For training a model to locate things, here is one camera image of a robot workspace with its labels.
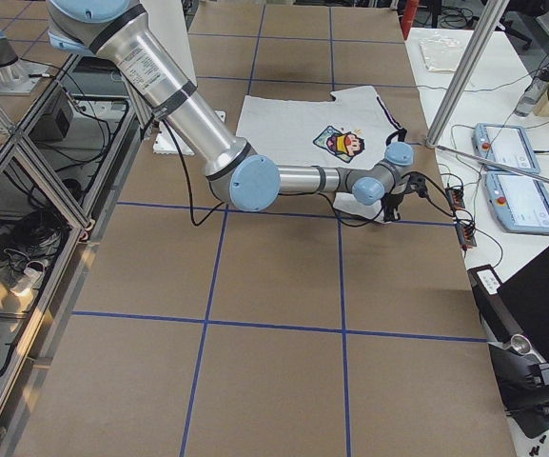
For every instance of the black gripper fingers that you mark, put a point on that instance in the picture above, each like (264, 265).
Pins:
(391, 214)

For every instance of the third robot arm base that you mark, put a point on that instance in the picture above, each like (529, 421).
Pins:
(18, 77)

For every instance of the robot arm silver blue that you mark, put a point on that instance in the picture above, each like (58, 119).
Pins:
(118, 31)

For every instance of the far orange connector board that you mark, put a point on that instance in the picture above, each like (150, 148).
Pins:
(455, 197)

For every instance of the orange connector board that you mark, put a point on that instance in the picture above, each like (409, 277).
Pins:
(455, 197)
(465, 234)

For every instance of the aluminium frame cabinet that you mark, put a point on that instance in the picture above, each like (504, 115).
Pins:
(65, 150)

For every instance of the clear water bottle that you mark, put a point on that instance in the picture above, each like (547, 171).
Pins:
(533, 93)

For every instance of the black laptop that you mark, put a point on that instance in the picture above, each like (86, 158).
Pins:
(519, 305)

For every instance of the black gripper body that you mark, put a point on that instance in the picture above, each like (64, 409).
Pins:
(393, 201)

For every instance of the red cylinder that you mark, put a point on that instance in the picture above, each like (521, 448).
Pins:
(408, 16)

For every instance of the blue teach pendant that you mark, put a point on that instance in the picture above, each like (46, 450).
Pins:
(507, 145)
(520, 203)

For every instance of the near orange connector board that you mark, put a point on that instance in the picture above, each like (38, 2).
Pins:
(465, 234)

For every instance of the clear plastic bag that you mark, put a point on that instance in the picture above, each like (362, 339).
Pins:
(442, 53)

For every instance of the grey cartoon print t-shirt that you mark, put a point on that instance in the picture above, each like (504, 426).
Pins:
(350, 131)

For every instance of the upper blue teach pendant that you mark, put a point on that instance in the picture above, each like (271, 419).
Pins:
(507, 145)

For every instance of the lower blue teach pendant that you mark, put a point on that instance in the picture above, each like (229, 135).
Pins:
(520, 203)

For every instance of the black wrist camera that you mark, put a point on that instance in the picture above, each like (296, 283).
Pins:
(417, 184)

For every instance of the black camera stand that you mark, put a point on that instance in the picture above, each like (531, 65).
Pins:
(523, 382)

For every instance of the aluminium frame post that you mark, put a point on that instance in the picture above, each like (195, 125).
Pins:
(487, 23)

